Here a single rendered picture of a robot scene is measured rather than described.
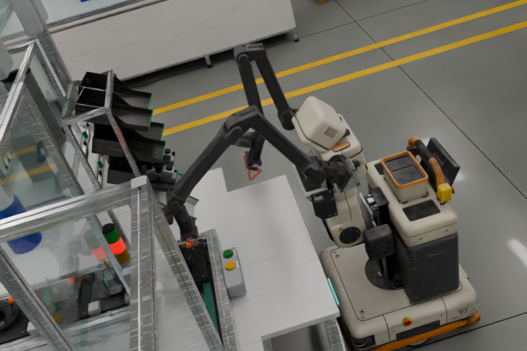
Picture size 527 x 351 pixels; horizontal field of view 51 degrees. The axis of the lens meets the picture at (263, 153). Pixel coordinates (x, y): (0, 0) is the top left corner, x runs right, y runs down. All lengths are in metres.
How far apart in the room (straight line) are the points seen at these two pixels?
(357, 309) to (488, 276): 0.85
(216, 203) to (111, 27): 3.46
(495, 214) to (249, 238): 1.77
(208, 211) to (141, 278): 1.87
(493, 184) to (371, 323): 1.51
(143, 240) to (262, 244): 1.57
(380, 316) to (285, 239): 0.68
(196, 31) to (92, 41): 1.06
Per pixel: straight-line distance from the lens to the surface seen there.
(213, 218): 2.67
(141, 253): 0.90
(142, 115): 2.27
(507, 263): 3.44
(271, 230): 2.50
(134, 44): 5.95
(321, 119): 2.19
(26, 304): 1.35
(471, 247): 3.50
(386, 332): 2.87
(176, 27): 5.89
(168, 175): 2.37
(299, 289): 2.25
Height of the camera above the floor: 2.57
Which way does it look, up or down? 35 degrees down
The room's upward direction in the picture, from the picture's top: 16 degrees counter-clockwise
